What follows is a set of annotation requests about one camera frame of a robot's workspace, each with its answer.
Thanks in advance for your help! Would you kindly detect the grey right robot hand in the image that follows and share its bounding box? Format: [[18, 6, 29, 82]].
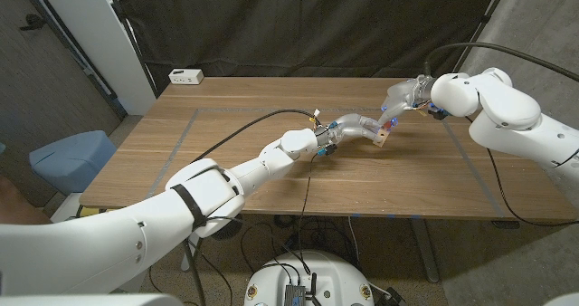
[[377, 74, 436, 129]]

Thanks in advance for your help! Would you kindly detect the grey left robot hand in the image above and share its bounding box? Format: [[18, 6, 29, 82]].
[[314, 113, 385, 157]]

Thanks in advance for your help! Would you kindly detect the small wooden block with holes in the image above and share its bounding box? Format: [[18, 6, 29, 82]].
[[373, 128, 391, 148]]

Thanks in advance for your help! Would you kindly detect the black backdrop stand pole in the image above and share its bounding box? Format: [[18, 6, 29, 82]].
[[106, 0, 159, 99], [450, 0, 515, 79]]

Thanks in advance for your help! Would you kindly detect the black curtain backdrop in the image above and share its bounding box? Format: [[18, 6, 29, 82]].
[[110, 0, 503, 94]]

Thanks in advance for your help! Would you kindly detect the grey table leg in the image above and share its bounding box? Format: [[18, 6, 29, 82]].
[[409, 218, 440, 283]]

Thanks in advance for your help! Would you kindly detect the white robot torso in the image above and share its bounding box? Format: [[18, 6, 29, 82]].
[[243, 250, 375, 306]]

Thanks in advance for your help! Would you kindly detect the black round floor fan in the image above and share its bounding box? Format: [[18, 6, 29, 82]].
[[212, 215, 243, 242]]

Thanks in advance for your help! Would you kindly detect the white power strip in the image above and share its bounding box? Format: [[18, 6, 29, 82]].
[[167, 68, 204, 86]]

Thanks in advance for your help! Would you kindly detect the grey electronics module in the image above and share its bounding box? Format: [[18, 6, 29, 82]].
[[283, 283, 308, 306]]

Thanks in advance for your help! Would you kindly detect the white table leg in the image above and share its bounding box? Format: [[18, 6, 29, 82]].
[[180, 240, 195, 273]]

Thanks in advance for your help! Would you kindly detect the white cabinet panel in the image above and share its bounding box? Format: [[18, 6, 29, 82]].
[[33, 0, 157, 116]]

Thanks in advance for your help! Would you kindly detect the blue padded stool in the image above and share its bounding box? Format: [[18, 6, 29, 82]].
[[28, 129, 118, 196]]

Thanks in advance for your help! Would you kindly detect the person's bare leg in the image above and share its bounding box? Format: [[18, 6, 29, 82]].
[[0, 177, 53, 225]]

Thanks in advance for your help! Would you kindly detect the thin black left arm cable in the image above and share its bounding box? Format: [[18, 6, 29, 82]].
[[205, 152, 318, 275]]

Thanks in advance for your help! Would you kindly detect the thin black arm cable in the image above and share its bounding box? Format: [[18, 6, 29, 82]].
[[205, 152, 318, 275], [465, 115, 579, 228]]

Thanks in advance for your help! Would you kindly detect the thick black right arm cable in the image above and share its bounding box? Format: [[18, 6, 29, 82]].
[[423, 42, 579, 82]]

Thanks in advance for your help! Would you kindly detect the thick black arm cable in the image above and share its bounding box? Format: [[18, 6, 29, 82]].
[[192, 109, 318, 164], [423, 42, 579, 82]]

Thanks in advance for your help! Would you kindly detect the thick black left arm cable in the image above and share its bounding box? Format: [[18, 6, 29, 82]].
[[192, 109, 318, 164]]

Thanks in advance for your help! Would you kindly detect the white floor cable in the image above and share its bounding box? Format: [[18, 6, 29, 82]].
[[346, 215, 361, 266]]

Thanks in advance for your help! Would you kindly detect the black floor cable tangle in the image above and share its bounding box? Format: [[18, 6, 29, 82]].
[[239, 214, 363, 275]]

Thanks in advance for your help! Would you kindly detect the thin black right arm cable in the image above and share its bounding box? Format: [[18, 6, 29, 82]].
[[465, 115, 579, 228]]

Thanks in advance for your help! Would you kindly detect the black door handle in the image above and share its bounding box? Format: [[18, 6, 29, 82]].
[[18, 13, 46, 31]]

